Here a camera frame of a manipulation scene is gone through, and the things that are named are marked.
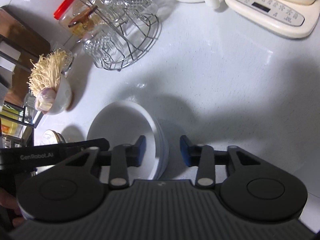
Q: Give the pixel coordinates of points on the cork glass lid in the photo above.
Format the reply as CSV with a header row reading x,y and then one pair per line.
x,y
84,18

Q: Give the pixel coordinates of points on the enoki mushroom bundle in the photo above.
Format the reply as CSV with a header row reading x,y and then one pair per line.
x,y
46,72

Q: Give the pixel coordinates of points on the wooden cutting board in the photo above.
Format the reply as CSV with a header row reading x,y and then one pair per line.
x,y
29,45

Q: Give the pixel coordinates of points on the glass health kettle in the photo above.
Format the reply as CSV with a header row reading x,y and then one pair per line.
x,y
288,18

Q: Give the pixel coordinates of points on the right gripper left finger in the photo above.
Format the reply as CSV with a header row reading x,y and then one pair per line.
x,y
124,156

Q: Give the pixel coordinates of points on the white ceramic bowl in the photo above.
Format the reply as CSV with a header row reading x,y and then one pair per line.
x,y
122,122

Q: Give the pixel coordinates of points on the red-lid plastic jar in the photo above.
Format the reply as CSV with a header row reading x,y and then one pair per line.
x,y
68,9

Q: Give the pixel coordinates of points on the white bowl with vegetables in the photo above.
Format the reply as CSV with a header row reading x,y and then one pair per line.
x,y
63,97

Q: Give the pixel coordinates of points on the wire glass cup holder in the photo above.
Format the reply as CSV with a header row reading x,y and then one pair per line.
x,y
127,29

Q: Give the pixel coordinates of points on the black glass rack tray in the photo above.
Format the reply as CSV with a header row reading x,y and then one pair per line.
x,y
17,122

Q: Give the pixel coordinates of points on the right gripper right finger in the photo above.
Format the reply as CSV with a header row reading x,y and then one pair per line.
x,y
201,156

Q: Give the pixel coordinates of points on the translucent plastic bowl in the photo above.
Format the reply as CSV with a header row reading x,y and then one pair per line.
x,y
164,151

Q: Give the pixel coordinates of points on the purple onion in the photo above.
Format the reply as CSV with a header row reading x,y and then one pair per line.
x,y
45,99

